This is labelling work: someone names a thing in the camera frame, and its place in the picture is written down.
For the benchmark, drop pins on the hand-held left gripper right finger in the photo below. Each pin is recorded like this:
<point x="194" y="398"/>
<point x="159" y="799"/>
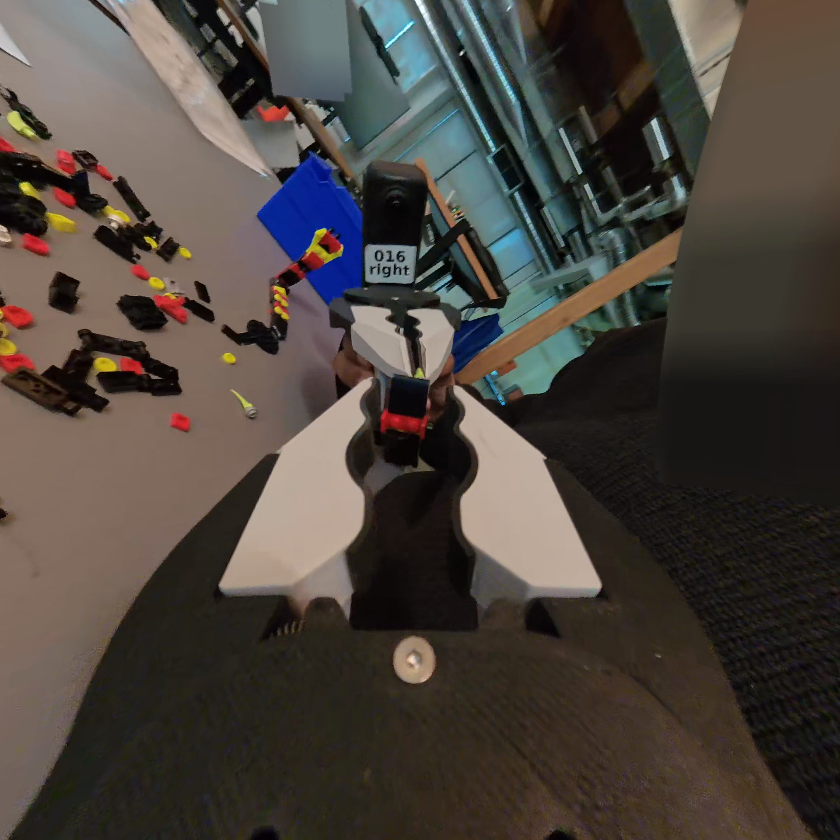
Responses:
<point x="525" y="525"/>

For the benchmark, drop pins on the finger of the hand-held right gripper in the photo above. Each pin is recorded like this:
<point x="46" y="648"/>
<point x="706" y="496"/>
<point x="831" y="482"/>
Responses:
<point x="436" y="338"/>
<point x="377" y="341"/>

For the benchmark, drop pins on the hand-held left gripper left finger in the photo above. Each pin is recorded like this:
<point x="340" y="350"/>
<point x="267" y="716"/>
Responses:
<point x="295" y="525"/>

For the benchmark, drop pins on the black and red lego assembly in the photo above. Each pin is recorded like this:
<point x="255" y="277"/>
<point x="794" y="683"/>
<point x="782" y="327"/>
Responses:
<point x="403" y="394"/>

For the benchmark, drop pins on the red yellow black lego tail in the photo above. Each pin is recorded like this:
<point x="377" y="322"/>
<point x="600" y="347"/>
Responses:
<point x="325" y="246"/>

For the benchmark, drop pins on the black and blue lego assembly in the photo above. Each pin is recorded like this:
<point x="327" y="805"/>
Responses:
<point x="262" y="334"/>

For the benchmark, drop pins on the scattered lego pieces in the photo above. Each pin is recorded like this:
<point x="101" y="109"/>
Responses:
<point x="141" y="312"/>

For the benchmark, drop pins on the person's right hand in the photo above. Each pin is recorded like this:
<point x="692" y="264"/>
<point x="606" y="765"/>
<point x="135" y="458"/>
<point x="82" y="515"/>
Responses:
<point x="351" y="371"/>

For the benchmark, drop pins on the blue plastic bin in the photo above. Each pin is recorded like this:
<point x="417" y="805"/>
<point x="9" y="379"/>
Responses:
<point x="308" y="210"/>
<point x="476" y="338"/>

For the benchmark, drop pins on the grey computer monitor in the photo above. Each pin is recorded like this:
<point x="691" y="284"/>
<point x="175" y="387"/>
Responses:
<point x="380" y="98"/>

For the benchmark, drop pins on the grey metal plate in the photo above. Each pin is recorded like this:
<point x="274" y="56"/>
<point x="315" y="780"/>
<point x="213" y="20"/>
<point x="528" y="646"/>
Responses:
<point x="272" y="144"/>

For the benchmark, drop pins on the wooden beam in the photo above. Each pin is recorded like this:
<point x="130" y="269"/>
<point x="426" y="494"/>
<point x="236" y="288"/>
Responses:
<point x="577" y="302"/>

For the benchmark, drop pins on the red plastic object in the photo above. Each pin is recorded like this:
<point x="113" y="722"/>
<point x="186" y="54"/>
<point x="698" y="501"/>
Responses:
<point x="272" y="113"/>

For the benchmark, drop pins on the silver pipes and ducts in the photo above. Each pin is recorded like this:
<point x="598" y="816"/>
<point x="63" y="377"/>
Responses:
<point x="459" y="59"/>

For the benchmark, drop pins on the printed instruction sheet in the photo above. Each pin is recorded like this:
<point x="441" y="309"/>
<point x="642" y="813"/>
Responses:
<point x="190" y="79"/>

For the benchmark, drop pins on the white paper sheet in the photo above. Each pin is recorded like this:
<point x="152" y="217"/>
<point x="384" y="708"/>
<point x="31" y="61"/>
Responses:
<point x="10" y="49"/>

